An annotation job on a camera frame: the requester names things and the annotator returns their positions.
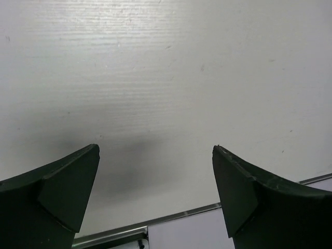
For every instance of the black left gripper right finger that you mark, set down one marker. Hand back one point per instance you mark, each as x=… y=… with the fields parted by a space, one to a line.
x=263 y=210

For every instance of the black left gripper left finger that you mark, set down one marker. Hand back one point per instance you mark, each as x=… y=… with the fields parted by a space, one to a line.
x=45 y=207

